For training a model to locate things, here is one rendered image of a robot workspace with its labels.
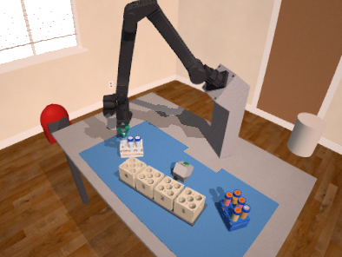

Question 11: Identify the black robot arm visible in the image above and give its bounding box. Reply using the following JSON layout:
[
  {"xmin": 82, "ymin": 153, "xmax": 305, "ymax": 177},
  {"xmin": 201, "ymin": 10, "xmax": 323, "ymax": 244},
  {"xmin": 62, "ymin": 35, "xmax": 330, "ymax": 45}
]
[{"xmin": 102, "ymin": 0, "xmax": 229, "ymax": 120}]

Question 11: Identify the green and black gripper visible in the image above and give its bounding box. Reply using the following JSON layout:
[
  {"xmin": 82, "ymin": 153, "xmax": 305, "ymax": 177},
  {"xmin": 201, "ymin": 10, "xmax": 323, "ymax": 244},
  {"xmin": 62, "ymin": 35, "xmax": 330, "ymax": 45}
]
[{"xmin": 116, "ymin": 109, "xmax": 133, "ymax": 137}]

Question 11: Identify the blue table mat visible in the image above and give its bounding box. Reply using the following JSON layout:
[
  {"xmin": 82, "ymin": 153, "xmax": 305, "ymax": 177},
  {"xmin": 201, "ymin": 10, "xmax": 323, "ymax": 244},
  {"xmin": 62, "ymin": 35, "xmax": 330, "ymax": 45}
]
[{"xmin": 79, "ymin": 121, "xmax": 279, "ymax": 257}]

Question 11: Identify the blue tube rack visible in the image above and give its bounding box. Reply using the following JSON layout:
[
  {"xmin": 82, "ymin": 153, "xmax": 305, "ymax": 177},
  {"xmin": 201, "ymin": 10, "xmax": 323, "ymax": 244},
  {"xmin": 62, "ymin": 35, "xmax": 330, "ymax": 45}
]
[{"xmin": 217, "ymin": 199, "xmax": 250, "ymax": 232}]

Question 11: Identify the blue-capped graduated tube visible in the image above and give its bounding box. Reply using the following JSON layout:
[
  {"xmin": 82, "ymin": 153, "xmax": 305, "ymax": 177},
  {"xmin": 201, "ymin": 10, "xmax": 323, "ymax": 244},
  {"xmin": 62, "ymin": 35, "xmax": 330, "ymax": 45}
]
[{"xmin": 128, "ymin": 136, "xmax": 135, "ymax": 153}]

